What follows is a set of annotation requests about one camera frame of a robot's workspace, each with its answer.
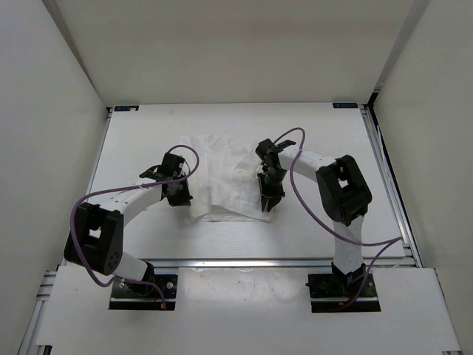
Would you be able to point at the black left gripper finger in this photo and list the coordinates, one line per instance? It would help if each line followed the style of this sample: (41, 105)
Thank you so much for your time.
(176, 201)
(185, 191)

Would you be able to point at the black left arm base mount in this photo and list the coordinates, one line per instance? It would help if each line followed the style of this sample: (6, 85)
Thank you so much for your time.
(131, 297)

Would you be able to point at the blue label sticker left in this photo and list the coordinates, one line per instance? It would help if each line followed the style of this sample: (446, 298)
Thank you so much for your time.
(126, 108)

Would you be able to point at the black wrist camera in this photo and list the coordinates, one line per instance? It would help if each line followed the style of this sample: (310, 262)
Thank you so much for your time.
(268, 152)
(171, 168)

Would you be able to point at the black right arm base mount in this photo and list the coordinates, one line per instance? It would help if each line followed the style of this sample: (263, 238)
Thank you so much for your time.
(328, 295)

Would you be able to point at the blue label sticker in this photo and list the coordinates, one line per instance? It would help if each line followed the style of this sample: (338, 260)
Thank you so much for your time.
(126, 108)
(345, 105)

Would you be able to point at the aluminium table edge rail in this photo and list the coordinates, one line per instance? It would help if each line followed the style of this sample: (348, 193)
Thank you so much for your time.
(241, 263)

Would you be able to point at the white front cover board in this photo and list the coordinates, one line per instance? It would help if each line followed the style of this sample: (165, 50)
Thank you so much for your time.
(256, 311)

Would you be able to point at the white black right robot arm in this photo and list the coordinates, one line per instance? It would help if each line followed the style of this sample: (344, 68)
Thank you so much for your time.
(344, 194)

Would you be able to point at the blue label sticker right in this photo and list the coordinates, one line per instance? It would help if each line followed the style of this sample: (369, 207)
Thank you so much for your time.
(345, 105)

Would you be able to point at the white fabric skirt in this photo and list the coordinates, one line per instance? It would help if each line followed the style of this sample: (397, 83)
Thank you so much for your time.
(225, 186)

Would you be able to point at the aluminium right frame rail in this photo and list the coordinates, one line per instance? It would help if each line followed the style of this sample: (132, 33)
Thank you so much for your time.
(390, 184)

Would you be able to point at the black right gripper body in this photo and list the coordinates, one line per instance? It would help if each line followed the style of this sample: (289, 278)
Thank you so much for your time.
(274, 179)

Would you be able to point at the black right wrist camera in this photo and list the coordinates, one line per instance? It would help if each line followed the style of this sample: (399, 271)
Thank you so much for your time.
(268, 152)

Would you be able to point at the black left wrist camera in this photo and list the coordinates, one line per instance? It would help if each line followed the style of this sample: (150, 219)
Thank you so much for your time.
(171, 168)

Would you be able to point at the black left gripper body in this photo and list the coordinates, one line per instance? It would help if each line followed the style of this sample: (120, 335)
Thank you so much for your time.
(178, 186)

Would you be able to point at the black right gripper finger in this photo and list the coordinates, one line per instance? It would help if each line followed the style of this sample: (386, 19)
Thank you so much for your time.
(273, 200)
(263, 187)

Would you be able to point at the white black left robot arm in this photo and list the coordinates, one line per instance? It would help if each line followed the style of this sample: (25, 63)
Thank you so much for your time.
(98, 221)

